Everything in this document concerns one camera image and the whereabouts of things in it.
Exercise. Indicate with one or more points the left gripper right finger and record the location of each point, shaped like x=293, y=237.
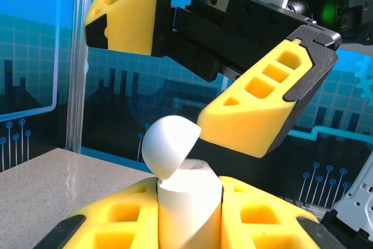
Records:
x=262, y=220

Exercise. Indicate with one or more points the aluminium frame post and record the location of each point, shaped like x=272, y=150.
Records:
x=80, y=56

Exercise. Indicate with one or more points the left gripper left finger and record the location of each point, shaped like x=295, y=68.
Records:
x=116, y=217

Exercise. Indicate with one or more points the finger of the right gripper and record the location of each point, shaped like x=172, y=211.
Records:
x=131, y=21
x=250, y=126

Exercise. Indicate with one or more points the white earbud charging case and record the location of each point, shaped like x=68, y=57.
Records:
x=186, y=202

